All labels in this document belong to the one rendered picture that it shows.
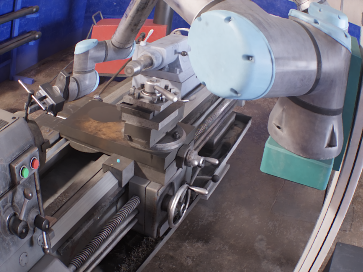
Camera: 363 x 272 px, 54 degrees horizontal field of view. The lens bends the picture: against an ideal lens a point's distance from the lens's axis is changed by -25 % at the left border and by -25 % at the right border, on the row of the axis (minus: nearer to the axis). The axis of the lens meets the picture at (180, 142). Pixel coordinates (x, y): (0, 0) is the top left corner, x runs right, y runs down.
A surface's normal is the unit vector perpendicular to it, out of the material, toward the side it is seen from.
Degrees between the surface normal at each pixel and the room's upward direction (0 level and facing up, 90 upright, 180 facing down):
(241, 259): 0
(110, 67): 90
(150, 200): 90
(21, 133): 45
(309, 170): 90
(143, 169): 90
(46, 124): 0
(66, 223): 36
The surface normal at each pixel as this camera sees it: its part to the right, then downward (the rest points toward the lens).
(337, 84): 0.37, 0.53
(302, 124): -0.44, 0.04
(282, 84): 0.42, 0.73
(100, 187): 0.62, -0.55
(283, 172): -0.42, 0.40
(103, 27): -0.05, 0.47
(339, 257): 0.11, -0.87
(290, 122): -0.69, -0.08
